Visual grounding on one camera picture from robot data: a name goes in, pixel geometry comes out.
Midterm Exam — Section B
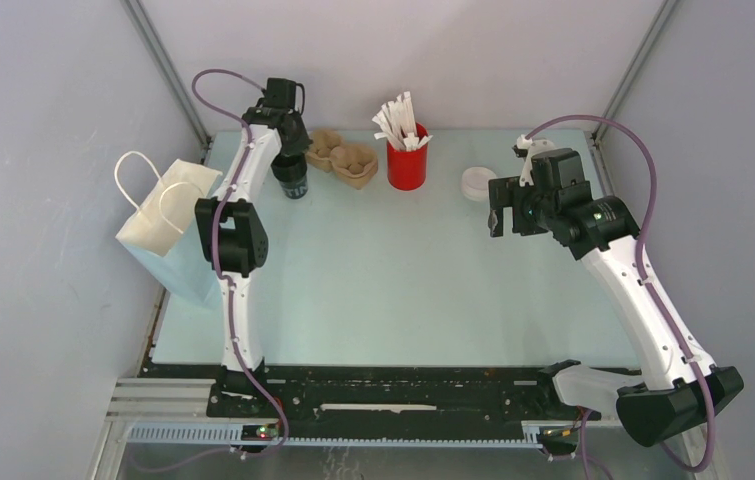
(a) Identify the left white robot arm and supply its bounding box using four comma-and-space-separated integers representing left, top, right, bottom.
194, 77, 311, 417

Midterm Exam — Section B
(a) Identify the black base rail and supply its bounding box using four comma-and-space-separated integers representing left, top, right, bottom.
140, 363, 584, 450

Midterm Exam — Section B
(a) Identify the black paper coffee cup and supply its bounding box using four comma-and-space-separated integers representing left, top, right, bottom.
271, 155, 308, 200

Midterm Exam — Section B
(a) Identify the light blue paper bag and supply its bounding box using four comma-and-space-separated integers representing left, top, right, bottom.
113, 151, 222, 306

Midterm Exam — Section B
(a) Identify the white plastic cup lid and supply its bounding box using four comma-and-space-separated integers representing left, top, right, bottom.
460, 166, 496, 202

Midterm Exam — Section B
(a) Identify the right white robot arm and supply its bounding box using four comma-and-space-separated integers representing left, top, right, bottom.
488, 141, 744, 447

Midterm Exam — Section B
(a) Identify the brown cardboard cup carrier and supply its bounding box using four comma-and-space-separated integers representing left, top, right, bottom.
306, 129, 379, 190

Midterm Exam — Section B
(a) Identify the red ribbed cup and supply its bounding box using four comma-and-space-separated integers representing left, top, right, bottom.
386, 142, 429, 191

